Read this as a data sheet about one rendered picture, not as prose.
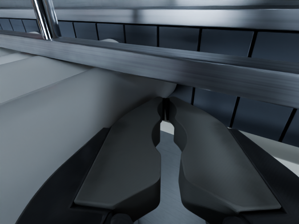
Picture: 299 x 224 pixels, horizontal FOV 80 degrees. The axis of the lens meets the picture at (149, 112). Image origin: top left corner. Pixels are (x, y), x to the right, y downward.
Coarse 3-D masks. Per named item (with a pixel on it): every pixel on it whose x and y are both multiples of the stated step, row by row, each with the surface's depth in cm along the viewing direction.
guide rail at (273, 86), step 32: (0, 32) 15; (96, 64) 10; (128, 64) 9; (160, 64) 8; (192, 64) 7; (224, 64) 6; (256, 64) 6; (288, 64) 6; (256, 96) 6; (288, 96) 6
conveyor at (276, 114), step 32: (64, 32) 23; (96, 32) 20; (128, 32) 18; (160, 32) 16; (192, 32) 14; (224, 32) 13; (256, 32) 15; (288, 32) 11; (192, 96) 17; (224, 96) 15; (256, 128) 15; (288, 128) 14
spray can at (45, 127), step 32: (32, 96) 8; (64, 96) 9; (96, 96) 10; (128, 96) 11; (160, 96) 14; (0, 128) 7; (32, 128) 7; (64, 128) 8; (96, 128) 9; (0, 160) 6; (32, 160) 7; (64, 160) 8; (0, 192) 6; (32, 192) 7
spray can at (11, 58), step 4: (20, 52) 17; (24, 52) 17; (0, 56) 15; (4, 56) 15; (8, 56) 16; (12, 56) 16; (16, 56) 16; (20, 56) 16; (24, 56) 16; (28, 56) 16; (32, 56) 16; (0, 60) 15; (4, 60) 15; (8, 60) 15; (12, 60) 15; (16, 60) 15
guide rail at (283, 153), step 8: (168, 120) 16; (160, 128) 16; (168, 128) 16; (248, 136) 14; (256, 136) 14; (264, 144) 13; (272, 144) 13; (280, 144) 13; (288, 144) 13; (272, 152) 12; (280, 152) 12; (288, 152) 12; (296, 152) 12; (280, 160) 12; (288, 160) 12; (296, 160) 12; (296, 168) 12
